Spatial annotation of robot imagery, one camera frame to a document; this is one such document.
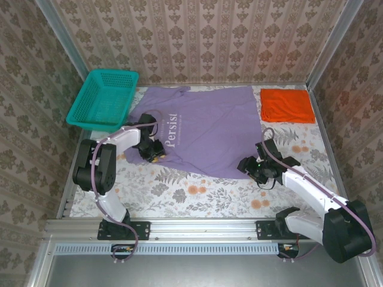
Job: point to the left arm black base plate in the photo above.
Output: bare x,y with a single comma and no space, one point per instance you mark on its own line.
142,230

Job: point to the black connector box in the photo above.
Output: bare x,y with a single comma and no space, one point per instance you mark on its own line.
288,249
122,248

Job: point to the left robot arm, white and black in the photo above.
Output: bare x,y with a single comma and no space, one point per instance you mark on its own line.
125,139

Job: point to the aluminium mounting rail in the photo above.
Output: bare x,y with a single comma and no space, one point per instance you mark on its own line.
203,228

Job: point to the grey metal shelf panel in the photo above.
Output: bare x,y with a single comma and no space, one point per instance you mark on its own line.
194,272

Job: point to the purple t-shirt with white print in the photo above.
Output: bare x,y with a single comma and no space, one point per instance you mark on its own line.
209,134

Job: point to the aluminium frame post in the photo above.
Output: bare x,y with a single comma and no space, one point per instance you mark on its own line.
332,45
63,36

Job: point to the right robot arm, white and black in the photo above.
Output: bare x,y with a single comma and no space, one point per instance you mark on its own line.
308,188

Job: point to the teal plastic basket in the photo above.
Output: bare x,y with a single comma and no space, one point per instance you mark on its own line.
100,98

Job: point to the folded orange t-shirt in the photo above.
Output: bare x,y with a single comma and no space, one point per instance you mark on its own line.
287,104

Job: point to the floral table cloth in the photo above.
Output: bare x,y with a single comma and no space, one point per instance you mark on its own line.
209,197

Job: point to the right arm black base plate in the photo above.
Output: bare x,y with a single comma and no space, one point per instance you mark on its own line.
264,230

